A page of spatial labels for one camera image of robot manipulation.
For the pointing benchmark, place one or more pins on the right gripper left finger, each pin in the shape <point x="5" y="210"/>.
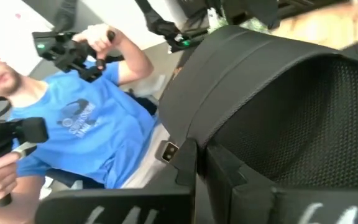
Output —
<point x="120" y="208"/>

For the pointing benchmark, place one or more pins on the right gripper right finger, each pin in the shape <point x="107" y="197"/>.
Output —
<point x="259" y="205"/>

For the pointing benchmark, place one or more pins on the black rubber slide sandal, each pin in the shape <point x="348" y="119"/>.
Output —
<point x="228" y="93"/>

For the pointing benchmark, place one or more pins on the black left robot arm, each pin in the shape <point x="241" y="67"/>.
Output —
<point x="166" y="29"/>

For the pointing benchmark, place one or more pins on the person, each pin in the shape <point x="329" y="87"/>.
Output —
<point x="104" y="140"/>

